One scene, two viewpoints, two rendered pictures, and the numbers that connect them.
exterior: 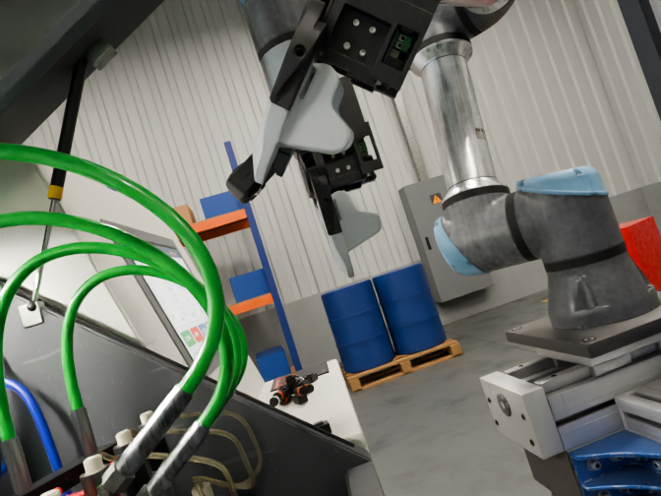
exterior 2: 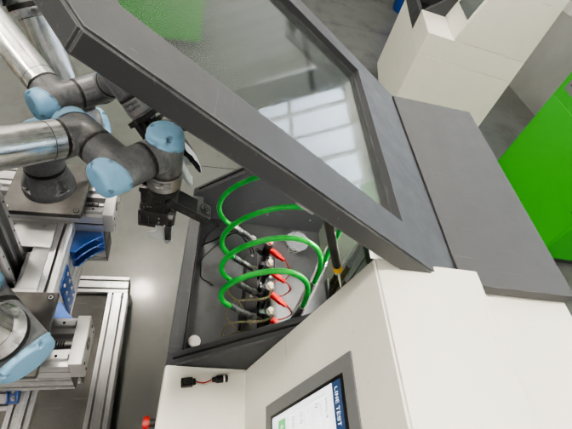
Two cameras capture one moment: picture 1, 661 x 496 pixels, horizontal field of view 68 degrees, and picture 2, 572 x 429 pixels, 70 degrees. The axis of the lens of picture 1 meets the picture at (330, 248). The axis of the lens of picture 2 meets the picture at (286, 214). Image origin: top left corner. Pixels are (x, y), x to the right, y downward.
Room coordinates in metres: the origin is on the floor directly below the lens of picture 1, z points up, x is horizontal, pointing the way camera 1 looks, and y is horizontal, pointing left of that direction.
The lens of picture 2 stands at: (1.20, 0.10, 2.11)
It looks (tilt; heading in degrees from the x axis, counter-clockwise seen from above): 46 degrees down; 167
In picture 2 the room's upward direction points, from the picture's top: 20 degrees clockwise
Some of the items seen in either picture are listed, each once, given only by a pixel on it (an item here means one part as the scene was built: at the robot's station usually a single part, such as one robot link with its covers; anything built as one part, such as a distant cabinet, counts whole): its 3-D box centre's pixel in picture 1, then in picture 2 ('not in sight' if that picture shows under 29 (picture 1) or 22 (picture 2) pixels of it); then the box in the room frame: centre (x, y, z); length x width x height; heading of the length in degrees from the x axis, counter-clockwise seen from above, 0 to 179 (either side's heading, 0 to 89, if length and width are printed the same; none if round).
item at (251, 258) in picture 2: not in sight; (256, 308); (0.52, 0.28, 0.91); 0.34 x 0.10 x 0.15; 4
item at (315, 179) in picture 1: (322, 195); not in sight; (0.52, -0.01, 1.31); 0.05 x 0.02 x 0.09; 4
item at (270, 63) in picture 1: (298, 76); (163, 178); (0.54, -0.03, 1.45); 0.08 x 0.08 x 0.05
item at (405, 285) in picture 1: (385, 322); not in sight; (5.48, -0.32, 0.51); 1.20 x 0.85 x 1.02; 96
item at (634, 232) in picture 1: (614, 280); not in sight; (4.16, -2.17, 0.43); 0.70 x 0.46 x 0.86; 33
